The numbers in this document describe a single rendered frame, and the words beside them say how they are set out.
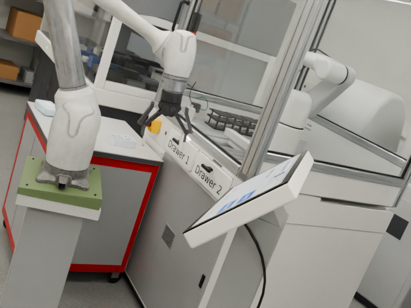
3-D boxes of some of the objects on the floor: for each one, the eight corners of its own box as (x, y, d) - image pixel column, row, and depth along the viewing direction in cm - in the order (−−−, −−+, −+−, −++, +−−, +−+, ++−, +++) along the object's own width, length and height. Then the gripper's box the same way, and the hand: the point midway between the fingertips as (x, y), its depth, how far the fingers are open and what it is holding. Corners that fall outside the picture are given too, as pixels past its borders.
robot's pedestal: (-34, 379, 180) (13, 194, 161) (-20, 325, 208) (23, 162, 188) (49, 386, 190) (104, 212, 171) (53, 334, 217) (100, 179, 198)
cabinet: (171, 379, 216) (234, 219, 196) (104, 251, 299) (144, 129, 279) (324, 362, 267) (386, 234, 247) (230, 257, 350) (271, 154, 330)
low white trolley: (10, 286, 237) (49, 142, 218) (-4, 223, 287) (27, 101, 268) (121, 288, 269) (164, 161, 249) (91, 230, 319) (125, 120, 299)
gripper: (204, 95, 181) (192, 150, 187) (137, 82, 175) (126, 139, 181) (208, 99, 174) (195, 156, 180) (138, 86, 168) (127, 145, 174)
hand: (161, 145), depth 180 cm, fingers open, 13 cm apart
